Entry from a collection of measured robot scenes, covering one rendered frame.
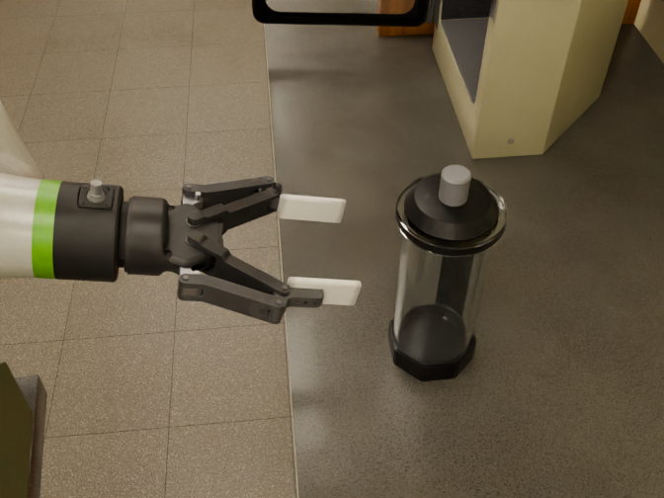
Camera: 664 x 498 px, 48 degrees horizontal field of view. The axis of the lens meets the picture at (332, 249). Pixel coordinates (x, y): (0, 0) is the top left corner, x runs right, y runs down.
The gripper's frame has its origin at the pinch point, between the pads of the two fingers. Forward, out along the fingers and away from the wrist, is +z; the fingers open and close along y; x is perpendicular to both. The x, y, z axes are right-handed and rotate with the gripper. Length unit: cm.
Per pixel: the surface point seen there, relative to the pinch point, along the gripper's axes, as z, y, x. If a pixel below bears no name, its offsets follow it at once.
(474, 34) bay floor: 32, 57, 4
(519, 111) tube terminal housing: 32.4, 33.8, 3.0
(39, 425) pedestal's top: -28.7, -5.0, 26.1
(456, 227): 9.8, -4.0, -8.0
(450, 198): 9.3, -1.4, -9.2
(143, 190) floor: -23, 142, 121
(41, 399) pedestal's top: -28.9, -1.4, 26.6
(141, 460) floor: -17, 41, 119
